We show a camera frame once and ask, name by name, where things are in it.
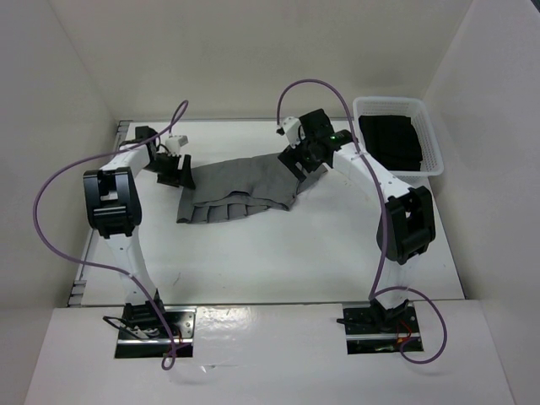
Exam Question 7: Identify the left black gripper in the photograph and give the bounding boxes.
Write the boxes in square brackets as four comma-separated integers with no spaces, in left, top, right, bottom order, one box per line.
[143,152,196,190]

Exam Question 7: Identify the grey pleated skirt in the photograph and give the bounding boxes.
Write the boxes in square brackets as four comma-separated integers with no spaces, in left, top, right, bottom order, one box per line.
[176,154,327,224]

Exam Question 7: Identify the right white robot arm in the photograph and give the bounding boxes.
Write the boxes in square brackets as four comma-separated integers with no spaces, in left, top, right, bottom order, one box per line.
[277,109,435,332]

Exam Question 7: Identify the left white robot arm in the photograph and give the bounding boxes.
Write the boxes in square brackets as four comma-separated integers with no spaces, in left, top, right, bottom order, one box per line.
[83,126,196,339]

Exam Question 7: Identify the black folded skirt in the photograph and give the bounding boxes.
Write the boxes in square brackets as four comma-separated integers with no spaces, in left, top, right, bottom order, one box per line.
[359,116,423,171]

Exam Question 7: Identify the white plastic basket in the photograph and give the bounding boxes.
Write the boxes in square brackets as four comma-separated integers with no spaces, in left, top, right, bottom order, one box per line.
[353,96,444,183]

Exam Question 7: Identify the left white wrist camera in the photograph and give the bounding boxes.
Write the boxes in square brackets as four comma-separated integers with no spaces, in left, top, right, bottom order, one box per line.
[164,135,189,157]

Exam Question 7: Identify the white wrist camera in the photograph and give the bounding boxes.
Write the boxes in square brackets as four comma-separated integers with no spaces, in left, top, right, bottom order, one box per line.
[164,135,189,157]
[276,116,305,149]

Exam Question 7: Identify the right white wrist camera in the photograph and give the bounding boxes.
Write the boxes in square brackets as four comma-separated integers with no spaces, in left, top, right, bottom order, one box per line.
[276,116,305,149]

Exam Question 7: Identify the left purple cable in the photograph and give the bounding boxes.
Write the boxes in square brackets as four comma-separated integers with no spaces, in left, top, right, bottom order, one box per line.
[33,99,191,371]

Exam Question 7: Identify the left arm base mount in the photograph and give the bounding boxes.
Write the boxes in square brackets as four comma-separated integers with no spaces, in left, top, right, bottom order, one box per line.
[103,306,197,359]

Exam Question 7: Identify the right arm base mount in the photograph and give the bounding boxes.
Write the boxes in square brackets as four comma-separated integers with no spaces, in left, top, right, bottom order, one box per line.
[337,303,424,355]

